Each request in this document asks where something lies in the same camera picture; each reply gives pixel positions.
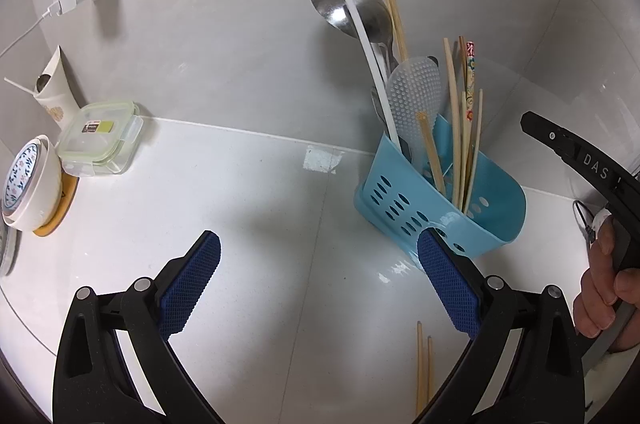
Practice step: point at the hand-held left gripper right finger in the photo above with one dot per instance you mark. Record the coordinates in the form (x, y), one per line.
(447, 284)

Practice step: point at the person's right hand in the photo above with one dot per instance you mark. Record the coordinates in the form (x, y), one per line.
(597, 294)

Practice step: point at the brown chopstick floral band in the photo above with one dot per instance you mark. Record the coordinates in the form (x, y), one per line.
(429, 364)

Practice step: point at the plain brown wooden chopstick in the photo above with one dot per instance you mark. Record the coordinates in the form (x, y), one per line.
(452, 103)
(462, 53)

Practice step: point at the translucent dotted rice paddle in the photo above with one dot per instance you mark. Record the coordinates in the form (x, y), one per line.
(412, 98)

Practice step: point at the clear tape patch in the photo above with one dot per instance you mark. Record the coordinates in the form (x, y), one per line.
(322, 159)

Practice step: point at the blue plastic utensil holder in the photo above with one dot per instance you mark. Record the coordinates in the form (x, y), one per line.
(480, 214)

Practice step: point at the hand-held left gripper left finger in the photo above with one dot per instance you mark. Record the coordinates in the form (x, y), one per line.
(190, 284)

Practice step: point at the clear green lidded food container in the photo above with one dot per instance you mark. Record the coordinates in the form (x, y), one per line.
(100, 138)

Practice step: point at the white patterned bowl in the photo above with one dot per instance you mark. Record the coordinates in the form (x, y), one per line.
(35, 184)

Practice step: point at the patterned paper cup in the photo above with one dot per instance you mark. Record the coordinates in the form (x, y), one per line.
(55, 88)

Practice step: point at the steel ladle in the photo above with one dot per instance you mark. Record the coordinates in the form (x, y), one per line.
(350, 6)

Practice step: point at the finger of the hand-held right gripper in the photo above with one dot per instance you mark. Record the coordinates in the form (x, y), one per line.
(547, 132)

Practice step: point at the white stirrer stick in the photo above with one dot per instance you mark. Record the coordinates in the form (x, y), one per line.
(19, 85)

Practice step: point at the white plastic stick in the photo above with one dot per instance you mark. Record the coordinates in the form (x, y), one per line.
(372, 63)

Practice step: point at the round wooden coaster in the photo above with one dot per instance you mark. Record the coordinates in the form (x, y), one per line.
(62, 209)

